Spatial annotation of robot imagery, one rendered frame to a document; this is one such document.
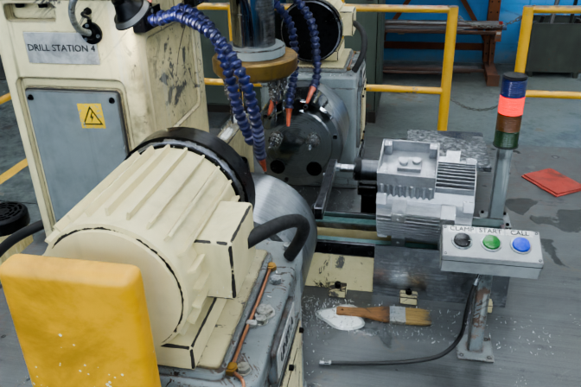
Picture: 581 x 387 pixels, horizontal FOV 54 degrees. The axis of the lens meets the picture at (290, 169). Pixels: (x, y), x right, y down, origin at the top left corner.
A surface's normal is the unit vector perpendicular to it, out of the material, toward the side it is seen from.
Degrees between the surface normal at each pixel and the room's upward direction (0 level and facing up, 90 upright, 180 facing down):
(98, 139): 90
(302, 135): 90
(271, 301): 0
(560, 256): 0
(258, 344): 0
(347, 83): 90
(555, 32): 90
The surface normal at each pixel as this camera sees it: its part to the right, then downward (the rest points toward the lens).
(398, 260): -0.19, 0.43
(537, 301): -0.03, -0.90
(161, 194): 0.35, -0.81
